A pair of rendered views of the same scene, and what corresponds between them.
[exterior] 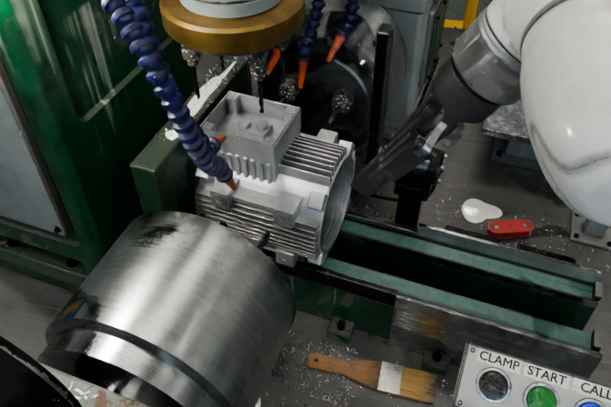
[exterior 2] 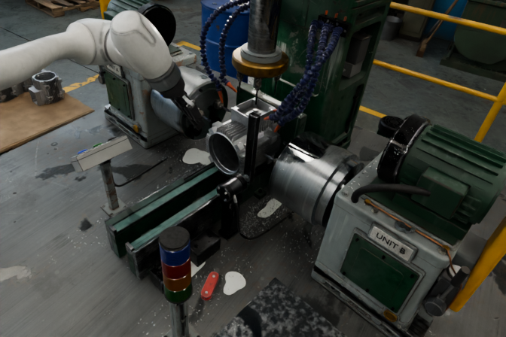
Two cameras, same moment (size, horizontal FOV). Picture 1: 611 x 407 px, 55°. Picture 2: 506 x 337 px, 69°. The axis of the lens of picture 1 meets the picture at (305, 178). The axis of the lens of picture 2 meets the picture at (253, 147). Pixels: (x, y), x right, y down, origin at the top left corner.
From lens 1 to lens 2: 140 cm
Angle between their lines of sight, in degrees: 76
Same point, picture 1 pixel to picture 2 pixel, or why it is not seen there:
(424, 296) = (177, 189)
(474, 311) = (159, 200)
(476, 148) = not seen: hidden behind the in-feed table
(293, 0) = (246, 62)
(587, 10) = not seen: hidden behind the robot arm
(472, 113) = not seen: hidden behind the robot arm
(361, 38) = (300, 153)
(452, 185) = (261, 280)
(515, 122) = (272, 302)
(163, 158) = (242, 88)
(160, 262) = (192, 74)
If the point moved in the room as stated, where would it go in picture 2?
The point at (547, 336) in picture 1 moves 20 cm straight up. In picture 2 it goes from (129, 216) to (120, 167)
